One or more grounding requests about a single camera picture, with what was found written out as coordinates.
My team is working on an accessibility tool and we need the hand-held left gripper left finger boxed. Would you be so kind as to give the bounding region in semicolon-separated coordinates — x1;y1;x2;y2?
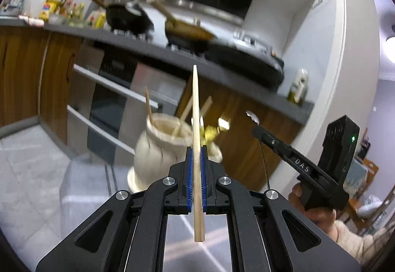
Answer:
35;147;193;272

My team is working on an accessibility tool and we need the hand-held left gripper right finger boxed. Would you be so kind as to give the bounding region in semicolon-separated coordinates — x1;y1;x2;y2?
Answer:
200;146;361;272

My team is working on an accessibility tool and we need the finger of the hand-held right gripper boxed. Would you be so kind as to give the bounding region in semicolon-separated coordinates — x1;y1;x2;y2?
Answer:
252;125;313;175

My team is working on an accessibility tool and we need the yellow tulip spoon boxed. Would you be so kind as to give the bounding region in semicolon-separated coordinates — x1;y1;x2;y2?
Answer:
200;124;218;147

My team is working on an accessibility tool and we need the white floral ceramic utensil holder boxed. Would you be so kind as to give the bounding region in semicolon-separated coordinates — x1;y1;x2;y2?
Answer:
127;113;223;195

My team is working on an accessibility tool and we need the bamboo chopstick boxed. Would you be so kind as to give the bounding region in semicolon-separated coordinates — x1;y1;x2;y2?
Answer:
192;65;206;242
199;96;213;118
171;96;194;137
144;88;155;125

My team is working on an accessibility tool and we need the person's right forearm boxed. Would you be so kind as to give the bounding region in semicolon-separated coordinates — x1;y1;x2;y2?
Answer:
329;219;395;264

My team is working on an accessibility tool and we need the person's right hand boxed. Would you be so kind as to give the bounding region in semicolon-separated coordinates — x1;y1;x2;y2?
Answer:
288;181;337;238

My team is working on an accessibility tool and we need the wooden base cabinet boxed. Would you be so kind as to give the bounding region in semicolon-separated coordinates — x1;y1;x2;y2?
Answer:
0;27;84;146
176;81;304;198

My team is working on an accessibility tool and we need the white gold-rimmed ceramic saucer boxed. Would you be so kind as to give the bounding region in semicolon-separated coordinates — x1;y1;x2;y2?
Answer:
127;165;149;194

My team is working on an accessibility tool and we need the white plastic bag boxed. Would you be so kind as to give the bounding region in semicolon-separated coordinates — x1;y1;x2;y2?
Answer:
359;195;386;217

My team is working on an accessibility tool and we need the green oil bottle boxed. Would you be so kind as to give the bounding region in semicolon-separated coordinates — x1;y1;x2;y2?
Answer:
288;68;310;105

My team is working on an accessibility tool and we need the black gas stove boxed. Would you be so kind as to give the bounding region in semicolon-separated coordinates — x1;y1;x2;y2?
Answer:
108;25;286;87

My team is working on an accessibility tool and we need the stainless steel oven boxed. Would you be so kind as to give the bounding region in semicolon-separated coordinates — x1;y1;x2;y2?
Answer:
66;40;186;164

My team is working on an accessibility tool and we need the yellow and white packet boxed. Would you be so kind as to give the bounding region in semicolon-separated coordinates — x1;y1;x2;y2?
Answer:
88;11;107;29

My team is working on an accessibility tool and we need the frying pan with wooden handle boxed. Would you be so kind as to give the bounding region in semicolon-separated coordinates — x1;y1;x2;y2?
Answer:
146;0;217;47

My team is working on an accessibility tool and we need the black wok with wooden handle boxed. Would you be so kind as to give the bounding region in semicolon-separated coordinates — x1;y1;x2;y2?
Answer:
85;0;155;33

